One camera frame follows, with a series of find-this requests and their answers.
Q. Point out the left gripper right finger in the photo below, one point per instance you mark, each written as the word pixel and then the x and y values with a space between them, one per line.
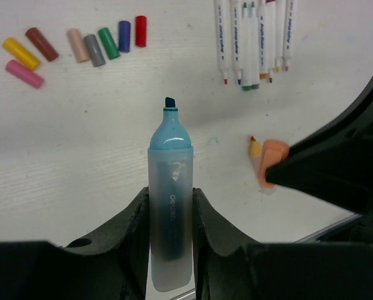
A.
pixel 228 264

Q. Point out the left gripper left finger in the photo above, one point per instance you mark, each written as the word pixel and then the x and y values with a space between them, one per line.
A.
pixel 110 262

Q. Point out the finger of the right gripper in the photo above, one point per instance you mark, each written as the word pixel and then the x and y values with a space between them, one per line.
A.
pixel 335 163

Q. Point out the orange highlighter cap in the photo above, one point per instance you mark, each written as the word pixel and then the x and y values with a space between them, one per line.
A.
pixel 273 152

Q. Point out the pastel highlighter pen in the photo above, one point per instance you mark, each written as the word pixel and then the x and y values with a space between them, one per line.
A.
pixel 255 149

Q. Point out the light blue highlighter pen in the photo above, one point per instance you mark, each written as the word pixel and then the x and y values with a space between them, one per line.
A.
pixel 170 176

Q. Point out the yellow marker pen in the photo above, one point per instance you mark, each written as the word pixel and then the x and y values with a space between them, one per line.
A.
pixel 279 39

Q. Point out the orange pen cap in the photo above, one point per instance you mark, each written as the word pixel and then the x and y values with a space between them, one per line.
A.
pixel 77 45

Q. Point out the grey pen cap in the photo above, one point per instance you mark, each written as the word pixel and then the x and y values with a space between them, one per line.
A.
pixel 94 50

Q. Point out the green pen cap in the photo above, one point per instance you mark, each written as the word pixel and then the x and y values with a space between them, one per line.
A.
pixel 108 43

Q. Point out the pink pen cap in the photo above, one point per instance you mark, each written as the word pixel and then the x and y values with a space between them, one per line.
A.
pixel 24 74

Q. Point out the blue pen cap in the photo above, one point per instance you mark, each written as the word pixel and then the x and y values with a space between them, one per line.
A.
pixel 124 36

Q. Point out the yellow pen cap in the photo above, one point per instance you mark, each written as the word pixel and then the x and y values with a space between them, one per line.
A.
pixel 15 48

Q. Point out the dark red pen cap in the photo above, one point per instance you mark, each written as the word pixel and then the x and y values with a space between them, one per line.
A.
pixel 42 44

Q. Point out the pink marker pen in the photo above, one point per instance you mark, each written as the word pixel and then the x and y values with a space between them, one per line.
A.
pixel 289 28

